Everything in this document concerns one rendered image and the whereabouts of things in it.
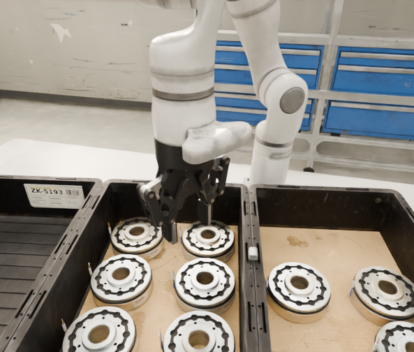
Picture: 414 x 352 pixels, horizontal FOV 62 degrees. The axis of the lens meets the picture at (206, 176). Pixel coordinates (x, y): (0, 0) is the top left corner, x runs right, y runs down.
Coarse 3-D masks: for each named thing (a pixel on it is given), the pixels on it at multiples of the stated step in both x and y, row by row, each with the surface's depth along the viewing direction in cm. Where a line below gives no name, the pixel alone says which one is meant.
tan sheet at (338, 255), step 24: (264, 240) 71; (288, 240) 71; (312, 240) 71; (336, 240) 71; (360, 240) 71; (264, 264) 66; (312, 264) 66; (336, 264) 66; (360, 264) 66; (384, 264) 66; (336, 288) 61; (336, 312) 57; (288, 336) 53; (312, 336) 53; (336, 336) 53; (360, 336) 53
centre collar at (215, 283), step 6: (198, 270) 60; (204, 270) 60; (210, 270) 60; (192, 276) 58; (216, 276) 58; (192, 282) 57; (216, 282) 57; (198, 288) 57; (204, 288) 56; (210, 288) 56
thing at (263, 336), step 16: (320, 192) 70; (336, 192) 69; (352, 192) 69; (368, 192) 69; (384, 192) 69; (256, 208) 64; (256, 224) 60; (256, 240) 57; (256, 272) 51; (256, 288) 48; (256, 304) 46
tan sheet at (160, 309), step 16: (112, 256) 67; (160, 256) 67; (176, 256) 67; (160, 272) 64; (176, 272) 64; (160, 288) 61; (144, 304) 58; (160, 304) 58; (176, 304) 58; (144, 320) 56; (160, 320) 56; (224, 320) 56; (144, 336) 53
